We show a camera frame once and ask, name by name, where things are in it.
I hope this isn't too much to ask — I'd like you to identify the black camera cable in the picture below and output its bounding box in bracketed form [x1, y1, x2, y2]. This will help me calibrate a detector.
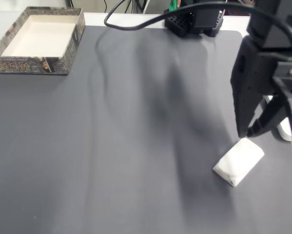
[104, 0, 292, 61]

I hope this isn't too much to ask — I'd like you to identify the white block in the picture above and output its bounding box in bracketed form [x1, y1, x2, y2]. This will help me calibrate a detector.
[212, 137, 266, 188]

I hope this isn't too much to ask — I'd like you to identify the printed cardboard box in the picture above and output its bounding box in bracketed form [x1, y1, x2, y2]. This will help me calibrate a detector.
[0, 6, 86, 76]

